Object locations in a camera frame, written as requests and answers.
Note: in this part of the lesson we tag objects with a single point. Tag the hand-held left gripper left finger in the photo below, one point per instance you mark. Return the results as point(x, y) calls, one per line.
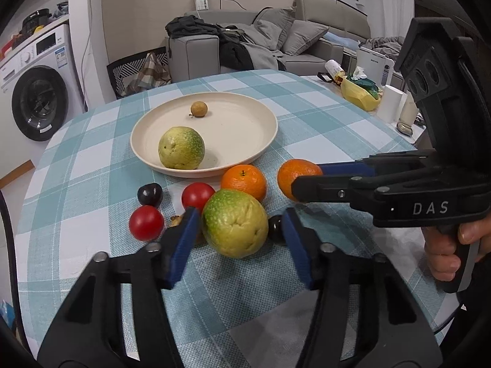
point(184, 245)

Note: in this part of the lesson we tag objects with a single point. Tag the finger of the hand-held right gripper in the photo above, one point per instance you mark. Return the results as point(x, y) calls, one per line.
point(345, 168)
point(322, 189)

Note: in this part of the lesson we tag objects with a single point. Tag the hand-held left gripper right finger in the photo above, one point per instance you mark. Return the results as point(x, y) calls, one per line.
point(297, 243)

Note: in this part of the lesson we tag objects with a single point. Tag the small brown longan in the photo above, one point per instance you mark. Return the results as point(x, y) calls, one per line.
point(176, 221)
point(199, 108)

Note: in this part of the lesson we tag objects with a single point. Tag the dark cherry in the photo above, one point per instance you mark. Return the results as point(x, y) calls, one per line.
point(150, 194)
point(274, 229)

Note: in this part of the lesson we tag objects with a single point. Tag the orange mandarin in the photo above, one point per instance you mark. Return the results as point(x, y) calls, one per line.
point(243, 183)
point(287, 176)

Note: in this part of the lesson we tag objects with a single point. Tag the red tomato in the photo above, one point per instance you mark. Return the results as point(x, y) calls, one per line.
point(198, 196)
point(146, 222)

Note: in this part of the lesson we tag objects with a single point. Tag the yellow-green guava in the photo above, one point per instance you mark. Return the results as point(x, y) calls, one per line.
point(234, 224)

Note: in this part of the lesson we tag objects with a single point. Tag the beige round plate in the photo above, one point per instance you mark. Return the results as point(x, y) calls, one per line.
point(238, 130)

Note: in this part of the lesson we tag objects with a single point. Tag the person's right hand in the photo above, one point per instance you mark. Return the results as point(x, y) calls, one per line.
point(441, 257)

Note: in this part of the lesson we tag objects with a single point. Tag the white cup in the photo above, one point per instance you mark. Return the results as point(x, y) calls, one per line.
point(408, 113)

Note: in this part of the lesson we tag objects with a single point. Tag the white box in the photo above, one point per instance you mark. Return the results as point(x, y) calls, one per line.
point(391, 103)

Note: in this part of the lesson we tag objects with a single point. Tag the yellow bag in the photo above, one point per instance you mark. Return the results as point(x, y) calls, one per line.
point(358, 94)

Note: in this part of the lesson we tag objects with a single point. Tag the white kettle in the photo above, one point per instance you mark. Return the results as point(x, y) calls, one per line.
point(376, 65)

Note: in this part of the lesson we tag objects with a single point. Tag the green guava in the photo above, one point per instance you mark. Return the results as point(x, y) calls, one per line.
point(181, 148)

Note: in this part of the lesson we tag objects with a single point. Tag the white bottle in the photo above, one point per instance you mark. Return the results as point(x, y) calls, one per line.
point(333, 69)

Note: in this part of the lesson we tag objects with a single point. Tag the grey blanket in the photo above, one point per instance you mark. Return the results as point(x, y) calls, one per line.
point(383, 44)

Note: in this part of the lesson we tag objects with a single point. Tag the teal checked tablecloth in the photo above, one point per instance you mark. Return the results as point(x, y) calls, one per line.
point(96, 161)

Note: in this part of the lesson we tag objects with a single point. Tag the grey cushion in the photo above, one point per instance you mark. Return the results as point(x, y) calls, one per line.
point(305, 37)
point(274, 25)

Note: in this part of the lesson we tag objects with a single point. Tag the grey garment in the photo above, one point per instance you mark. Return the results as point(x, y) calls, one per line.
point(262, 55)

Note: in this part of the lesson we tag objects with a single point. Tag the plaid cloth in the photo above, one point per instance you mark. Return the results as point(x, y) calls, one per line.
point(151, 73)

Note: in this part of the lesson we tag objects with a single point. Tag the black patterned chair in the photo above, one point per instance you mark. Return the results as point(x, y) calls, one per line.
point(122, 71)

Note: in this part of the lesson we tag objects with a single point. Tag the grey sofa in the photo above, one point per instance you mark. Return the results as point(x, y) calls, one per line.
point(191, 53)

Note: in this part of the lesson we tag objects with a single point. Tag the dark clothes pile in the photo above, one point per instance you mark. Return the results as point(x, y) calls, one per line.
point(199, 27)

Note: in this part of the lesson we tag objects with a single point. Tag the white washing machine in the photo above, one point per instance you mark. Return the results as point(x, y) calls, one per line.
point(38, 92)

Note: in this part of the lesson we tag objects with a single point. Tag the black cooking pot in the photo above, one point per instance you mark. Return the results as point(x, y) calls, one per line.
point(36, 19)

